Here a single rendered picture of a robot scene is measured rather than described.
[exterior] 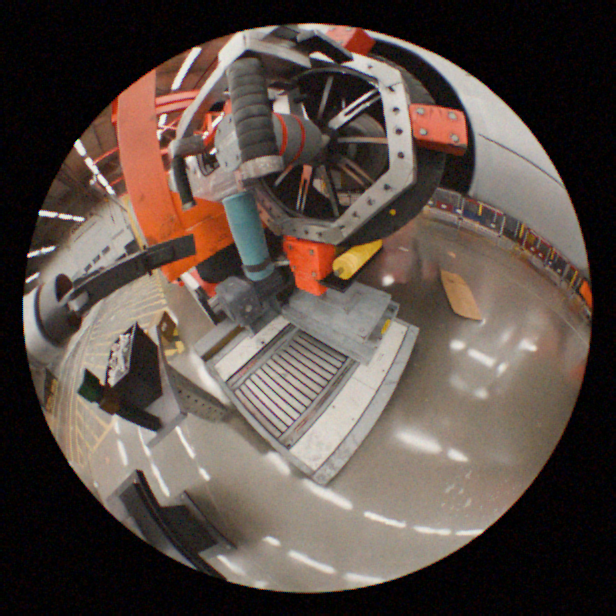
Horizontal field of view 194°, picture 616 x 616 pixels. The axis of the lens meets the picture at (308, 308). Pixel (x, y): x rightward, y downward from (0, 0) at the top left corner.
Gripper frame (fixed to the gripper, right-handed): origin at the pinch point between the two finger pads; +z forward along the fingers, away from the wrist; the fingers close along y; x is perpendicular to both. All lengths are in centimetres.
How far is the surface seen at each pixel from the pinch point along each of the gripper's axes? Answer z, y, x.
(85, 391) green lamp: -25.1, 1.9, 12.7
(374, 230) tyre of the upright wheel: 38.9, -13.9, -0.5
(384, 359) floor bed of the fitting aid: 53, -27, 50
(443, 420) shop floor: 43, -67, 61
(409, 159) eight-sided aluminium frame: 25.6, -22.4, -14.7
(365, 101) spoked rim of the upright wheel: 32.7, -12.8, -34.7
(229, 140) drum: 11.7, 4.3, -18.6
